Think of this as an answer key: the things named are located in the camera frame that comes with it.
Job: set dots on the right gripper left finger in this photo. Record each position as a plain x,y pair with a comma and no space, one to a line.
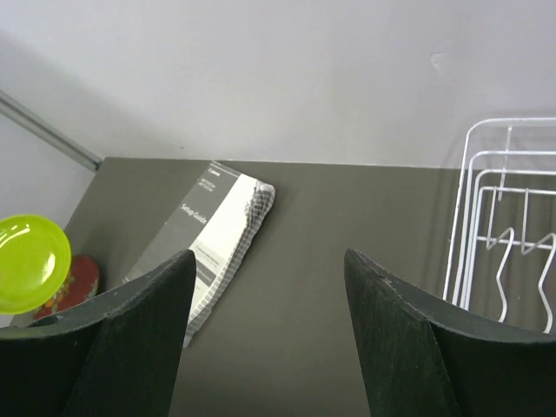
116,354

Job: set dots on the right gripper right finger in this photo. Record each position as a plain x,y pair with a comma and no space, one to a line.
422,356

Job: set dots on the red floral plate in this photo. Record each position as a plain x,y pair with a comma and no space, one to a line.
80,285

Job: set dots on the lime green plate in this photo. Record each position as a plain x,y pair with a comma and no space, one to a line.
35,261

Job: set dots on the white wire dish rack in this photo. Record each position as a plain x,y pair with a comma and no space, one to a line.
501,252

